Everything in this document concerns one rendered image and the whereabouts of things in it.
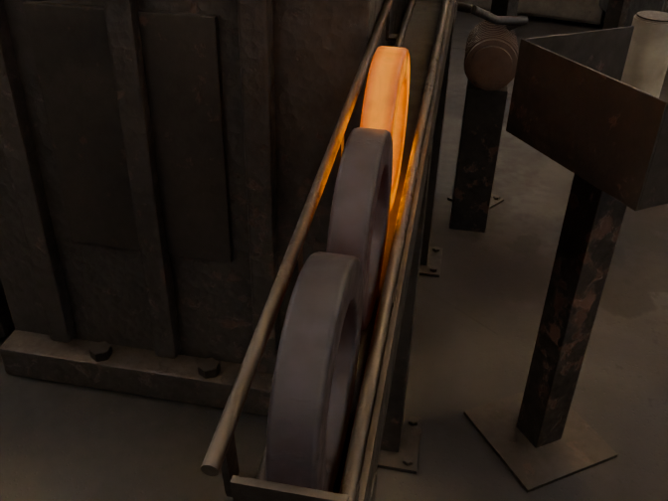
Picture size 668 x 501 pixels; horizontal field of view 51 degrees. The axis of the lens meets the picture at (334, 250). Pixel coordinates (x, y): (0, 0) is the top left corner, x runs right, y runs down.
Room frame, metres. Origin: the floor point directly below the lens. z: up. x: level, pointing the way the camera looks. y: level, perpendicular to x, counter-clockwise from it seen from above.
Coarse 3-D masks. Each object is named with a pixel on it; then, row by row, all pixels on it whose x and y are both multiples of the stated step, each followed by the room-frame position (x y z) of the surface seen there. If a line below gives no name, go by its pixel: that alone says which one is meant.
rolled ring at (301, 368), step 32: (320, 256) 0.41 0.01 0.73; (352, 256) 0.42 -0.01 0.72; (320, 288) 0.36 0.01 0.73; (352, 288) 0.40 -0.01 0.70; (288, 320) 0.34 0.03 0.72; (320, 320) 0.34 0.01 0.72; (352, 320) 0.43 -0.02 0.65; (288, 352) 0.32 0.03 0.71; (320, 352) 0.32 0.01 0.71; (352, 352) 0.43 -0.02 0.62; (288, 384) 0.31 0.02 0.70; (320, 384) 0.31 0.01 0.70; (352, 384) 0.42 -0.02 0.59; (288, 416) 0.30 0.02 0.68; (320, 416) 0.30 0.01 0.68; (288, 448) 0.29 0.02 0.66; (320, 448) 0.30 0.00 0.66; (288, 480) 0.29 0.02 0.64; (320, 480) 0.30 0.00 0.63
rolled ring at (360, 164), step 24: (360, 144) 0.54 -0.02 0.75; (384, 144) 0.55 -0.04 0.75; (360, 168) 0.52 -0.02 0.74; (384, 168) 0.59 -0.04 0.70; (336, 192) 0.50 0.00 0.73; (360, 192) 0.50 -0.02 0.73; (384, 192) 0.61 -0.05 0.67; (336, 216) 0.49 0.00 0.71; (360, 216) 0.48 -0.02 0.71; (384, 216) 0.61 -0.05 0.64; (336, 240) 0.48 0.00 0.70; (360, 240) 0.47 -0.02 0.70; (384, 240) 0.61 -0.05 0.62
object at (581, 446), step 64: (576, 64) 0.88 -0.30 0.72; (512, 128) 0.97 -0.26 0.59; (576, 128) 0.86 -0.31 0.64; (640, 128) 0.77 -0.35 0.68; (576, 192) 0.93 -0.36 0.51; (640, 192) 0.74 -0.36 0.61; (576, 256) 0.90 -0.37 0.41; (576, 320) 0.89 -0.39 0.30; (576, 384) 0.91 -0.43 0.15; (512, 448) 0.89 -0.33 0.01; (576, 448) 0.89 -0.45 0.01
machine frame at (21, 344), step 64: (0, 0) 1.08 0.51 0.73; (64, 0) 1.07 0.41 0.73; (128, 0) 1.02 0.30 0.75; (192, 0) 1.03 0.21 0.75; (256, 0) 0.98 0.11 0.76; (320, 0) 1.00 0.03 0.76; (384, 0) 1.14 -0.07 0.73; (0, 64) 1.06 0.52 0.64; (64, 64) 1.06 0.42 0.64; (128, 64) 1.02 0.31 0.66; (192, 64) 1.02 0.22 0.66; (256, 64) 0.98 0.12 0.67; (320, 64) 1.00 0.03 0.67; (0, 128) 1.06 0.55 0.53; (64, 128) 1.06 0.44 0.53; (128, 128) 1.02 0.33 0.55; (192, 128) 1.02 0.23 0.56; (256, 128) 0.98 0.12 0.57; (320, 128) 1.00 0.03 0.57; (0, 192) 1.10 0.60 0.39; (64, 192) 1.07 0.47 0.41; (128, 192) 1.05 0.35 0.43; (192, 192) 1.03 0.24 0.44; (256, 192) 0.99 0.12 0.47; (0, 256) 1.11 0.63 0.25; (64, 256) 1.08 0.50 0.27; (128, 256) 1.06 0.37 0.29; (192, 256) 1.03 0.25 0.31; (256, 256) 0.99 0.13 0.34; (64, 320) 1.06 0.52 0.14; (128, 320) 1.06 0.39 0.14; (192, 320) 1.04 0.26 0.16; (256, 320) 0.99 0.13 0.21; (128, 384) 1.00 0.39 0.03; (192, 384) 0.98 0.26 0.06; (256, 384) 0.97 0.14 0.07
